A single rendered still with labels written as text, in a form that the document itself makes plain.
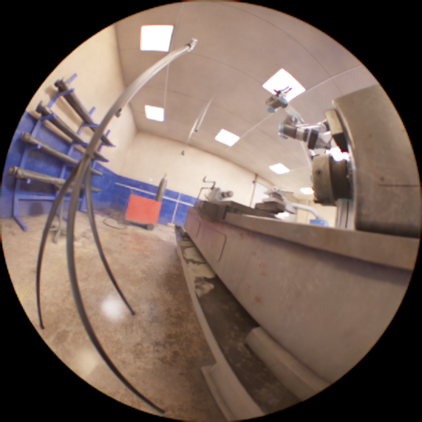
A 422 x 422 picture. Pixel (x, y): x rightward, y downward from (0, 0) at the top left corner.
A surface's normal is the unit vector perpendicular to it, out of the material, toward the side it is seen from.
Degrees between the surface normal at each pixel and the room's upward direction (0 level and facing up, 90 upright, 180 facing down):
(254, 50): 180
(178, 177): 90
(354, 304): 90
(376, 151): 90
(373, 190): 90
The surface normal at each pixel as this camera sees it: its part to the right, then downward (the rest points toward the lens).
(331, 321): -0.91, -0.26
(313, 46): -0.26, 0.96
